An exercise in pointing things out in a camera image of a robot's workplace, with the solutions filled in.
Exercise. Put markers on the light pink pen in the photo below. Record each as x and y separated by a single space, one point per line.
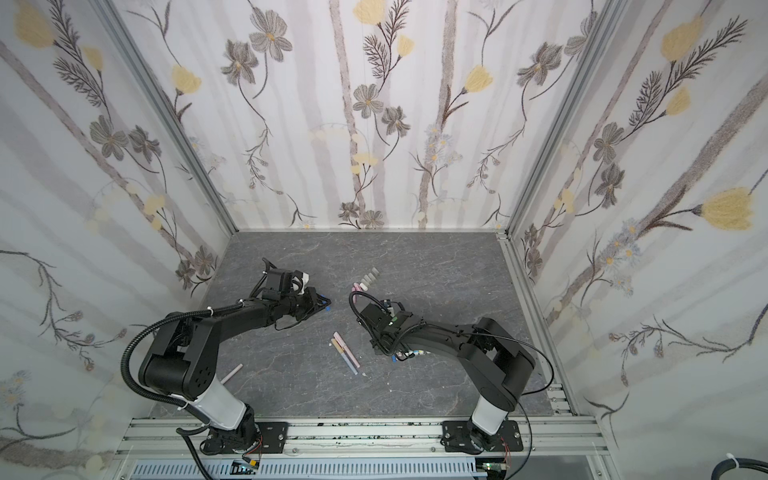
346 350

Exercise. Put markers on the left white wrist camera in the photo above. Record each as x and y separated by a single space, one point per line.
281 282

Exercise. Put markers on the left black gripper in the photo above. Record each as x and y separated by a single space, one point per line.
312 297

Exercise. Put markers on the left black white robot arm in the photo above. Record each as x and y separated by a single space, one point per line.
174 361

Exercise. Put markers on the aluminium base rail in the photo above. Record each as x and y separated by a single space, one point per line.
536 448

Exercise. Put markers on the black hose corner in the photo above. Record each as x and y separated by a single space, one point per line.
733 463

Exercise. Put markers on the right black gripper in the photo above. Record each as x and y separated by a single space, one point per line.
377 330

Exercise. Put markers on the grey ventilated cable duct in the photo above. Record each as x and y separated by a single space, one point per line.
376 468

